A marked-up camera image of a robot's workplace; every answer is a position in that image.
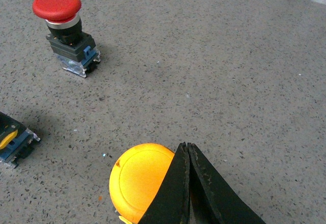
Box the yellow mushroom push button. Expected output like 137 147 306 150
108 143 175 223

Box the green mushroom push button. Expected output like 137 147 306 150
1 113 41 169

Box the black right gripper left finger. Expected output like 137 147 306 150
139 143 190 224

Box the red mushroom push button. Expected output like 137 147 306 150
32 0 100 78

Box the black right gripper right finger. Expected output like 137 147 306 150
187 143 265 223

